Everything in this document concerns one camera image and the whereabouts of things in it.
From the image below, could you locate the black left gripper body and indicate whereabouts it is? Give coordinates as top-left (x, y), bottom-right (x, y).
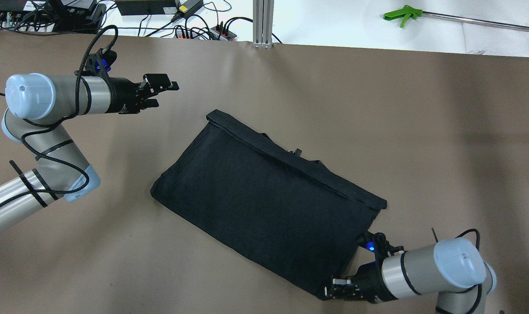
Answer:
top-left (108, 78), bottom-right (147, 115)

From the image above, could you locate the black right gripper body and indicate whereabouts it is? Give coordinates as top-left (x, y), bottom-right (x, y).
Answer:
top-left (343, 262), bottom-right (397, 304)

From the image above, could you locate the black t-shirt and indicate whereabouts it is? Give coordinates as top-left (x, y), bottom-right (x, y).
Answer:
top-left (150, 109), bottom-right (387, 300)

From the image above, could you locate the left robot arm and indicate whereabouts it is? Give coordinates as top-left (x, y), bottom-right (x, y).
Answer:
top-left (0, 73), bottom-right (179, 233)

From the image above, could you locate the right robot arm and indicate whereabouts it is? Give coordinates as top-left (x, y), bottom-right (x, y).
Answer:
top-left (322, 234), bottom-right (496, 314)

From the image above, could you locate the red black USB hub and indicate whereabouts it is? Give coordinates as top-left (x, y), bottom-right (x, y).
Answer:
top-left (172, 23), bottom-right (238, 41)

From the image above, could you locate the black power adapter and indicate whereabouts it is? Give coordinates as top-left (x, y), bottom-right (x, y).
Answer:
top-left (115, 0), bottom-right (203, 16)

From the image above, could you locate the black mini computer box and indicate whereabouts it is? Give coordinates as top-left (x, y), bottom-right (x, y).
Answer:
top-left (0, 0), bottom-right (51, 14)

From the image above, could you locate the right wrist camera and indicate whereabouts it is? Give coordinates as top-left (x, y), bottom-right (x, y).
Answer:
top-left (356, 231), bottom-right (404, 258)

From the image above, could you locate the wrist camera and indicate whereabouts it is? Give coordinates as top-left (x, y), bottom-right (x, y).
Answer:
top-left (85, 48), bottom-right (117, 77)
top-left (356, 231), bottom-right (404, 258)

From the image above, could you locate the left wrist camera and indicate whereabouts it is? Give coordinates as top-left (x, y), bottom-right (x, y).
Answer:
top-left (85, 48), bottom-right (117, 77)

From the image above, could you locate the aluminium frame post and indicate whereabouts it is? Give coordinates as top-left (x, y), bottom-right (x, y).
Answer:
top-left (252, 0), bottom-right (275, 49)

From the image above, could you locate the green handled grabber tool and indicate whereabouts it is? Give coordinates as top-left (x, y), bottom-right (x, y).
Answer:
top-left (383, 5), bottom-right (529, 33)

